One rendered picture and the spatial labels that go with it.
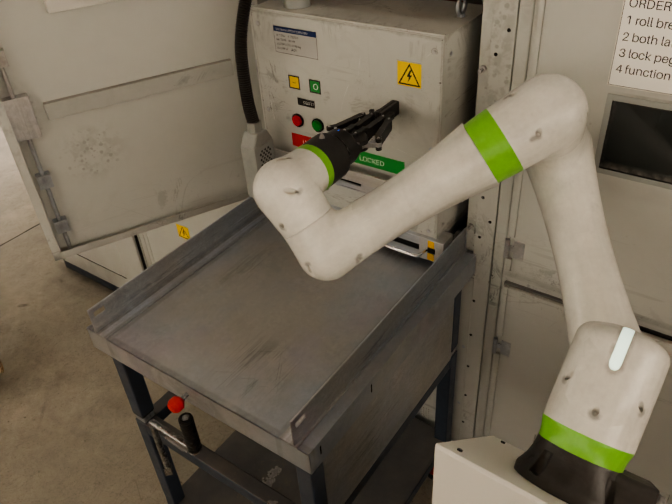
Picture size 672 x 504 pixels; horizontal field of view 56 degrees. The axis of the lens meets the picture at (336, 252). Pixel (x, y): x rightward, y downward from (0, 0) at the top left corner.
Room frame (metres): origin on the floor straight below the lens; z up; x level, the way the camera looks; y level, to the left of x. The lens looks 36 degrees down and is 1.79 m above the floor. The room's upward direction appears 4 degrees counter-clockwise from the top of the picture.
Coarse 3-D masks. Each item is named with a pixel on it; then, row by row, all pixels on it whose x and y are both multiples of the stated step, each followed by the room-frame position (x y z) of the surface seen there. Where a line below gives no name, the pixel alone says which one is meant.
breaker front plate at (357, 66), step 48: (336, 48) 1.35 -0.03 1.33; (384, 48) 1.28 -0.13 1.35; (432, 48) 1.21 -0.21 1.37; (288, 96) 1.44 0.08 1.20; (336, 96) 1.36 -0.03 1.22; (384, 96) 1.28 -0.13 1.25; (432, 96) 1.21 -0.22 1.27; (288, 144) 1.45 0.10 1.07; (384, 144) 1.28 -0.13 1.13; (432, 144) 1.21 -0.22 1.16; (336, 192) 1.37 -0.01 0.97
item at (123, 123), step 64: (0, 0) 1.41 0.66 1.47; (64, 0) 1.44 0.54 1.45; (128, 0) 1.52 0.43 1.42; (192, 0) 1.59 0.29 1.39; (0, 64) 1.37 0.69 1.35; (64, 64) 1.44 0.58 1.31; (128, 64) 1.51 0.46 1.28; (192, 64) 1.57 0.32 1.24; (256, 64) 1.62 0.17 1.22; (64, 128) 1.43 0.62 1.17; (128, 128) 1.49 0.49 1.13; (192, 128) 1.56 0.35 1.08; (64, 192) 1.40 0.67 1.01; (128, 192) 1.47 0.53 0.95; (192, 192) 1.54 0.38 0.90; (64, 256) 1.35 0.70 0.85
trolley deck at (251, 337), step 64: (256, 256) 1.29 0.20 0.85; (384, 256) 1.25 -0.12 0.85; (192, 320) 1.07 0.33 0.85; (256, 320) 1.05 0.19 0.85; (320, 320) 1.04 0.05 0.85; (192, 384) 0.88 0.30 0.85; (256, 384) 0.86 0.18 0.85; (320, 384) 0.85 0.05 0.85; (384, 384) 0.89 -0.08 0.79; (320, 448) 0.71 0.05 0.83
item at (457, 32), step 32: (320, 0) 1.52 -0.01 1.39; (352, 0) 1.50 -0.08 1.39; (384, 0) 1.48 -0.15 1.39; (416, 0) 1.46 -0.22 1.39; (416, 32) 1.23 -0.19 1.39; (448, 32) 1.22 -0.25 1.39; (480, 32) 1.33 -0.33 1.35; (448, 64) 1.22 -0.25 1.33; (448, 96) 1.22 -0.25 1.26; (448, 128) 1.23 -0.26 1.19; (448, 224) 1.25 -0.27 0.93
